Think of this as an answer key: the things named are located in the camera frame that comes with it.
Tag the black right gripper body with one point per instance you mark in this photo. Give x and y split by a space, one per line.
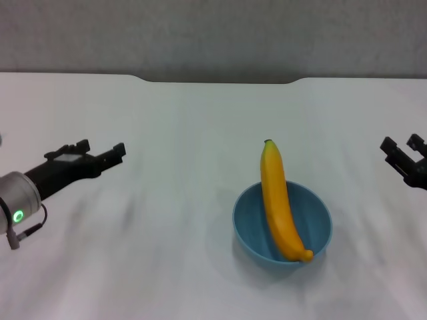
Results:
419 175

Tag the yellow banana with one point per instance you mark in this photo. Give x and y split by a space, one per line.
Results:
277 200

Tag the blue bowl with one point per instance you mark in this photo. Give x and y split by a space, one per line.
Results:
250 226

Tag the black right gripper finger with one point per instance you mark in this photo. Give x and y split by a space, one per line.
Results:
418 143
392 150

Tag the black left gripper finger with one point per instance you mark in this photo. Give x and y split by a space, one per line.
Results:
83 146
116 153

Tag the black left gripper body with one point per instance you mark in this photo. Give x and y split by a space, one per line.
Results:
63 171

